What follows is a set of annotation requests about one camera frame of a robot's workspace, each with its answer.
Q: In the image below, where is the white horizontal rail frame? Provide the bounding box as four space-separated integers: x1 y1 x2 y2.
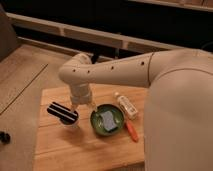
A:
6 13 181 55

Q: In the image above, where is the orange carrot toy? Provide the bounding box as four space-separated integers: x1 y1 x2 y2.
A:
126 121 139 142

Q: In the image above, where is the white paper cup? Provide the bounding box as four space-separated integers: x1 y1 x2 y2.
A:
60 119 78 129

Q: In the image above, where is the green bowl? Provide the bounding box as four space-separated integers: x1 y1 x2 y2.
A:
90 104 124 136

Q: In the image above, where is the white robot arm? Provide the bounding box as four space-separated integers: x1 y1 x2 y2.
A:
59 49 213 171

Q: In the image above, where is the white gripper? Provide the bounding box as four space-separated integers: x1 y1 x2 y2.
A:
69 84 98 112

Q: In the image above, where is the wooden table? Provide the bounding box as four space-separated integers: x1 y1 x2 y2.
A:
33 87 144 171

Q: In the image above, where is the white sponge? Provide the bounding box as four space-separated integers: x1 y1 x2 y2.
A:
100 111 117 131

